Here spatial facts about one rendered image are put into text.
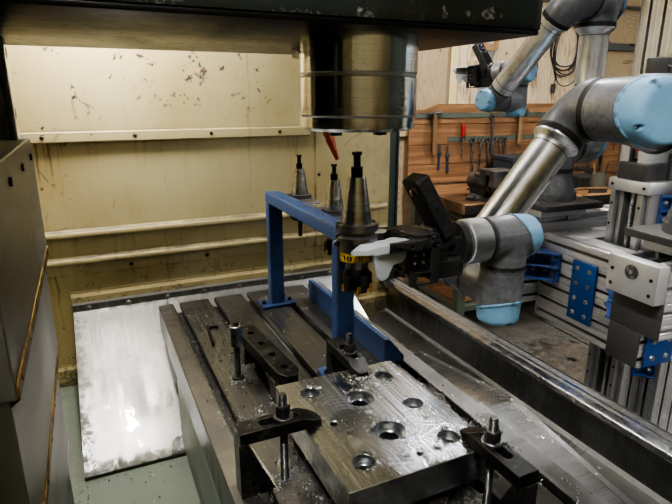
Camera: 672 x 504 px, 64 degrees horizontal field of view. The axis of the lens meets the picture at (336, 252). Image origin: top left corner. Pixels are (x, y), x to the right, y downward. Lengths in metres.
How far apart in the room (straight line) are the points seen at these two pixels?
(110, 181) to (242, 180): 0.39
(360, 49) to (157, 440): 1.10
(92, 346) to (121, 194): 0.45
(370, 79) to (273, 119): 1.10
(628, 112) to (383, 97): 0.47
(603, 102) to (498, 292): 0.38
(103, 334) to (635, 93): 1.44
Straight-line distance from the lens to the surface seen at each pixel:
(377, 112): 0.70
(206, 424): 1.05
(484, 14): 0.73
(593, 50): 1.91
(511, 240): 0.92
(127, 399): 1.56
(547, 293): 1.80
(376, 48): 0.70
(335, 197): 1.21
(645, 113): 1.03
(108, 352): 1.67
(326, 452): 0.81
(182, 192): 1.74
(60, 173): 1.71
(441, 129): 3.84
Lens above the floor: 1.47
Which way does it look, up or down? 16 degrees down
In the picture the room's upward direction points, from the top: straight up
